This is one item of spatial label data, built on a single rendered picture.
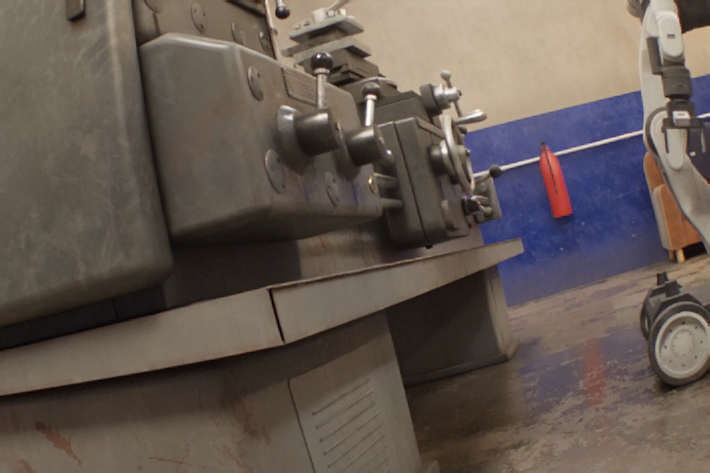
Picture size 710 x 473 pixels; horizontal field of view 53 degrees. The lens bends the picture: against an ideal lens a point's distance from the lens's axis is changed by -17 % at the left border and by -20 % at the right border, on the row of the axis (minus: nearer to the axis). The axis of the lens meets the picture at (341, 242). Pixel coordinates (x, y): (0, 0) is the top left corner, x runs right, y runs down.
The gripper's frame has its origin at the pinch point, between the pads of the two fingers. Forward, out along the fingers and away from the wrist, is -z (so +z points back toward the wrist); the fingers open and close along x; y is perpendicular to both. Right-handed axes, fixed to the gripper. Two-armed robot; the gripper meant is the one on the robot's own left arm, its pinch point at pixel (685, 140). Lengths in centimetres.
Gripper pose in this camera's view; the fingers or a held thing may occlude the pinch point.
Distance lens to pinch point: 191.6
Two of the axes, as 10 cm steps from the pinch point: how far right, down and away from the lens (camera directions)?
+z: -0.6, -10.0, -0.1
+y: -3.2, 0.3, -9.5
